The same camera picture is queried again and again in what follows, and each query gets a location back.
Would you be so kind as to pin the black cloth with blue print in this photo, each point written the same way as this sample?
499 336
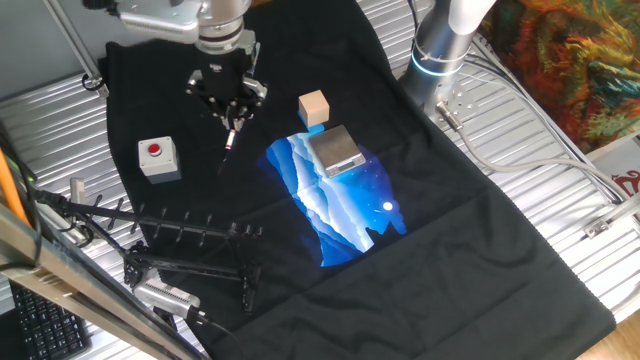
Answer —
450 275

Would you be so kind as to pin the small silver metal bracket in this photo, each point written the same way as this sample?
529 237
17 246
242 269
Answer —
78 190

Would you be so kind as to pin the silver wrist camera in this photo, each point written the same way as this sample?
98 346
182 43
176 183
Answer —
160 22

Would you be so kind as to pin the black pen rack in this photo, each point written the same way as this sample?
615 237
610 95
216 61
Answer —
250 292

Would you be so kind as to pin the orange stick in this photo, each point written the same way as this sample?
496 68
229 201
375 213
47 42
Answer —
10 190

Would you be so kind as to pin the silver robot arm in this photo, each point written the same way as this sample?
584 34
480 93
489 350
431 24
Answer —
222 20

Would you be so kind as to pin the silver digital scale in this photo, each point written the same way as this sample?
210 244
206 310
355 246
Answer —
335 147

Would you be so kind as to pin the silver ribbed camera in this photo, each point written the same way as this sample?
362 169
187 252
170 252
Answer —
165 297

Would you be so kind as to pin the aluminium frame bar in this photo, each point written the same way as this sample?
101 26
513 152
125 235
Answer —
75 287

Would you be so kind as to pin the white paper with red print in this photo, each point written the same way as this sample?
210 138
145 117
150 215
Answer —
620 170

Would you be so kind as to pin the silver tripod pole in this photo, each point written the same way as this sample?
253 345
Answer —
76 47

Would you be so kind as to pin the colourful painting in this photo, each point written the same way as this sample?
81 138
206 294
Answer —
575 60

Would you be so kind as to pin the wooden cube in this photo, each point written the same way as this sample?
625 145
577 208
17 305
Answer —
314 106

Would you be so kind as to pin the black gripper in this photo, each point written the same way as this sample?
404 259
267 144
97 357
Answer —
225 75

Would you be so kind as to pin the grey box with red button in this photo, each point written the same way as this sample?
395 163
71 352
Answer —
165 161

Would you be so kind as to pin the black keyboard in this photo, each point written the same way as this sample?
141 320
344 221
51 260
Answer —
45 330

